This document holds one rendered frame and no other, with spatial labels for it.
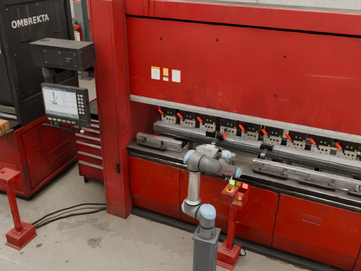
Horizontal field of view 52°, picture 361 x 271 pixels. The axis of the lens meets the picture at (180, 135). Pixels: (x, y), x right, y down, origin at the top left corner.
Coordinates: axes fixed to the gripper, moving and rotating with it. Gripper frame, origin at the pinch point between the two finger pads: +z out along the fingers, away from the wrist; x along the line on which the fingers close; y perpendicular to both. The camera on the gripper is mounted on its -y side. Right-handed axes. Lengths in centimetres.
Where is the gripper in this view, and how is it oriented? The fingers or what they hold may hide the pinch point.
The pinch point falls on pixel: (229, 178)
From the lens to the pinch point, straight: 324.7
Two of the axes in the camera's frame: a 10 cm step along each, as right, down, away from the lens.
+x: 8.9, 2.1, -4.1
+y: -4.4, 6.7, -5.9
